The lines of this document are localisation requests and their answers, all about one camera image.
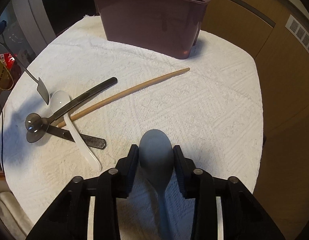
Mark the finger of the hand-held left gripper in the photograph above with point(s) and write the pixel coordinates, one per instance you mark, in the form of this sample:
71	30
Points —
0	26

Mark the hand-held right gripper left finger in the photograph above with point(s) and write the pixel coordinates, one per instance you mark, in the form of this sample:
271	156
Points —
130	165

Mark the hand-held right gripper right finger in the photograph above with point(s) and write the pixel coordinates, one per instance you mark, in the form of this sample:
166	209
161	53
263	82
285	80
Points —
180	170

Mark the blue plastic spoon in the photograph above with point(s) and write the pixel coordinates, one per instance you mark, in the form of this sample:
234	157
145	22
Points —
155	155

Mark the dark metal utensil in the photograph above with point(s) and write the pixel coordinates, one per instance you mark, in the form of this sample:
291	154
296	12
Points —
92	141

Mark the shovel-shaped metal spoon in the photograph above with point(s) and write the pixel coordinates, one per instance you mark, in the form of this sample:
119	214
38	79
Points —
43	90

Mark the wooden chopstick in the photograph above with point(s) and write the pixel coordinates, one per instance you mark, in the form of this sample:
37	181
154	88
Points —
144	85

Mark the white ceramic spoon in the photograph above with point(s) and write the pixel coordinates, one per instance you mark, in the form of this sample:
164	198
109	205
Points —
58	100

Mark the purple plastic utensil holder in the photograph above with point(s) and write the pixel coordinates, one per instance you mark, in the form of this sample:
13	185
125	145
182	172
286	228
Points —
149	22

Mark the red gift bag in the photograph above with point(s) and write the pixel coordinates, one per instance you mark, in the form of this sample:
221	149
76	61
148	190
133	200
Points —
7	60

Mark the white-framed sliding door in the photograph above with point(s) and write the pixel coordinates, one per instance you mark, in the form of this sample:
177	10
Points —
37	10

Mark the white textured towel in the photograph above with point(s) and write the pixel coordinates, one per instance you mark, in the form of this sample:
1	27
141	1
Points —
194	117

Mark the beige cloth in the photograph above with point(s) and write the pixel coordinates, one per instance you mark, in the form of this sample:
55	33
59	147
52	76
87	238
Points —
7	205

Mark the wooden kitchen cabinet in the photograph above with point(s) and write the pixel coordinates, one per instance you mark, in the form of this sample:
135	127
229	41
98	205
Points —
244	25

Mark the short grey vent grille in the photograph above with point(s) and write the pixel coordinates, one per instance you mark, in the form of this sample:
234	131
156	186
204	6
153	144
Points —
300	33

